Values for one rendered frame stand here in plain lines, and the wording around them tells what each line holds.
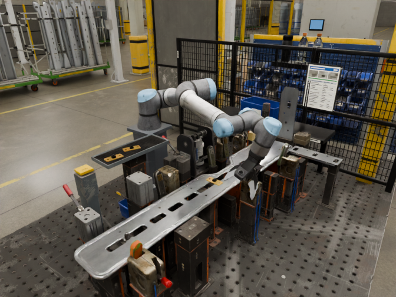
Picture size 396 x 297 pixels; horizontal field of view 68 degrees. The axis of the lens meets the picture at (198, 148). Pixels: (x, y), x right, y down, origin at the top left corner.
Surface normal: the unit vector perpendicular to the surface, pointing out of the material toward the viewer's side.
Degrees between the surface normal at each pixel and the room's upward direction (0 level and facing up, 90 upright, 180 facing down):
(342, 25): 90
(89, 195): 90
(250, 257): 0
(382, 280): 0
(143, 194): 90
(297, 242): 0
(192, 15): 89
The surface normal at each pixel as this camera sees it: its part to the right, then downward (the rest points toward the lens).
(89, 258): 0.00, -0.90
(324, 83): -0.66, 0.33
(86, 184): 0.75, 0.28
